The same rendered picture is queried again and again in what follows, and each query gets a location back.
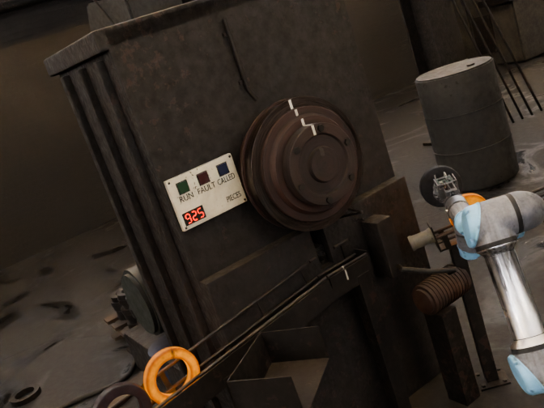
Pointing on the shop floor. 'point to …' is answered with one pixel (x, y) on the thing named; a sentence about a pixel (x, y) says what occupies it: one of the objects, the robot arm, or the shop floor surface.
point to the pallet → (121, 323)
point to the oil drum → (469, 121)
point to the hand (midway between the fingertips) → (439, 181)
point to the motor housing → (448, 331)
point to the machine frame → (231, 290)
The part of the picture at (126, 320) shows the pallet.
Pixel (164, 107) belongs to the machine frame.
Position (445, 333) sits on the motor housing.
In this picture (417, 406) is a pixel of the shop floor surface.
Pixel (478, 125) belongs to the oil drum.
